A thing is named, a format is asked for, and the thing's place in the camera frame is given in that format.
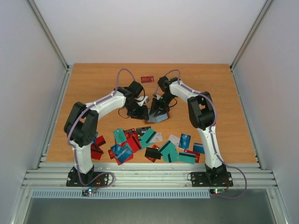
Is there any brown leather card holder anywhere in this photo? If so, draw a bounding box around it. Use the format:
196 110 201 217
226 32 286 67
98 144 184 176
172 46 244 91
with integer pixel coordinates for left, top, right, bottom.
144 109 170 124

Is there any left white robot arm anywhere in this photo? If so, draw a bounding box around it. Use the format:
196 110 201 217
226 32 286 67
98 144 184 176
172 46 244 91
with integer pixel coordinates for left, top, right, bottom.
64 81 149 186

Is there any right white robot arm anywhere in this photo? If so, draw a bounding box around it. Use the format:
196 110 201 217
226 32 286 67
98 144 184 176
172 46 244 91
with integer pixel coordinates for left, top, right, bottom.
149 76 227 185

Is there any black vip card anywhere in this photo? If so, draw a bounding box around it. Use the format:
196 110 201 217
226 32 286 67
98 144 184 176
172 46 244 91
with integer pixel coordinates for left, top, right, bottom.
136 126 151 138

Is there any teal card black stripe centre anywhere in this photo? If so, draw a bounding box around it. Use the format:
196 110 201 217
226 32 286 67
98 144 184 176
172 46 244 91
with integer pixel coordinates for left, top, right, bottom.
140 128 156 149

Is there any teal card black stripe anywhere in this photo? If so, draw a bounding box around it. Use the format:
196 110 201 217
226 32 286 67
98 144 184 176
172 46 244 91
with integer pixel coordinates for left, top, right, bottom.
158 140 178 163
140 128 156 149

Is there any white card centre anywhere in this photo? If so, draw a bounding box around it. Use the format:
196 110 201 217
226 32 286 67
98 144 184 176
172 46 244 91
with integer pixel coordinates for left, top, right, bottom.
151 132 163 143

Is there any white card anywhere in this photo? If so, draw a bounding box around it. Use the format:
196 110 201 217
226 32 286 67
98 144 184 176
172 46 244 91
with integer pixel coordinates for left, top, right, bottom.
168 134 180 147
151 132 163 143

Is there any lone red card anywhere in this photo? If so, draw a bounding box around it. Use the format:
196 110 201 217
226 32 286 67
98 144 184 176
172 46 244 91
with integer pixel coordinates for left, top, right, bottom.
141 76 155 83

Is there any teal card upper left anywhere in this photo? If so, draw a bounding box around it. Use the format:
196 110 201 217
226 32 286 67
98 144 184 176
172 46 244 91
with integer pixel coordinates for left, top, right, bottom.
113 128 127 144

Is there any red card black stripe centre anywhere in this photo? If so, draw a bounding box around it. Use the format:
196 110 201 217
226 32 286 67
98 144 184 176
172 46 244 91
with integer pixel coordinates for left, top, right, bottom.
127 135 142 153

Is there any red card black stripe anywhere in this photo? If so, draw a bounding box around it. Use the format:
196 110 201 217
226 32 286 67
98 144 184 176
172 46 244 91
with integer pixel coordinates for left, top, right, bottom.
127 135 142 153
91 144 103 160

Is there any white card right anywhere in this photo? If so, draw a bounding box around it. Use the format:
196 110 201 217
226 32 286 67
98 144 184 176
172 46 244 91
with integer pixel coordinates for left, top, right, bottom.
168 134 180 147

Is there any black card bottom centre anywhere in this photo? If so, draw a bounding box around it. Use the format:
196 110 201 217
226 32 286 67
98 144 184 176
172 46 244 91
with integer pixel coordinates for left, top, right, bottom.
145 147 162 160

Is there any blue card far left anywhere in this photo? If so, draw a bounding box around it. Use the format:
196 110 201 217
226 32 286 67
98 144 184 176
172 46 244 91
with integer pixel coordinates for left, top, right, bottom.
93 132 98 143

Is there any blue card lower pile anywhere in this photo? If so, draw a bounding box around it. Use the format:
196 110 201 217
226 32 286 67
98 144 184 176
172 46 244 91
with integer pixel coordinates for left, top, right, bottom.
115 146 134 165

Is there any teal card black stripe right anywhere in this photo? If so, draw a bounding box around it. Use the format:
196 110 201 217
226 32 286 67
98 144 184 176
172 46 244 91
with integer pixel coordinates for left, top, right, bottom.
158 140 178 163

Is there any red card upper left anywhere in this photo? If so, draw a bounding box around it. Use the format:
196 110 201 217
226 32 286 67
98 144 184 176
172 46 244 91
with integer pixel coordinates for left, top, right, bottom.
94 136 106 147

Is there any blue card far right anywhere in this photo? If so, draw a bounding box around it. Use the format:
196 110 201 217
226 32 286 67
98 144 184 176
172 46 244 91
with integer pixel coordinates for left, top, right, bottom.
192 142 205 154

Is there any teal card bottom right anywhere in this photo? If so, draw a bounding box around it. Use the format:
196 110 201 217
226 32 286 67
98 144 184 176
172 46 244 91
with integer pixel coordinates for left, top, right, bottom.
178 152 196 164

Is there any red card black stripe left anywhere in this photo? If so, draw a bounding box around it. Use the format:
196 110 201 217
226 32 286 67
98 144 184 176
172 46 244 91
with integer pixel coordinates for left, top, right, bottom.
91 144 103 160

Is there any red card bottom right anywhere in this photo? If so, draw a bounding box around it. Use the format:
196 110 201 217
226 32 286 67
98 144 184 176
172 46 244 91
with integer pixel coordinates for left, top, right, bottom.
184 150 200 163

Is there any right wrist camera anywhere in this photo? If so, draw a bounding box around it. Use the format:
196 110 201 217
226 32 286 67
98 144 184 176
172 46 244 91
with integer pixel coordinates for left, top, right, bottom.
153 94 161 99

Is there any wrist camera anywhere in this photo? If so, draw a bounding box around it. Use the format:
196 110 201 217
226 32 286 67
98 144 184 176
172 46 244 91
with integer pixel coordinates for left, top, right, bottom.
136 96 149 106
153 94 161 99

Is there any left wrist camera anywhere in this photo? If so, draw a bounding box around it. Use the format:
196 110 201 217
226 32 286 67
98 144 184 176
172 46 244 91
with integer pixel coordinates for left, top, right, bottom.
136 96 149 106

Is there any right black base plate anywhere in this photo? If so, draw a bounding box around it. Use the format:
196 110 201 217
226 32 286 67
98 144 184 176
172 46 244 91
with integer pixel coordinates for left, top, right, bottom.
190 172 234 188

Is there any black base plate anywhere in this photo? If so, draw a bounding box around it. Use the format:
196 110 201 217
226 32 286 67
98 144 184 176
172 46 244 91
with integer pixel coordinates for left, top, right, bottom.
190 172 234 188
66 167 109 187

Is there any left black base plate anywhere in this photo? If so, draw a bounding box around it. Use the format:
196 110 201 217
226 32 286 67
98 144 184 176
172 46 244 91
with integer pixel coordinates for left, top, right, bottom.
66 167 109 187

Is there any slotted grey cable duct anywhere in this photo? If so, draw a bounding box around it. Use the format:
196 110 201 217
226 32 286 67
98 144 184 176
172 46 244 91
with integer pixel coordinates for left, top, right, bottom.
31 189 210 199

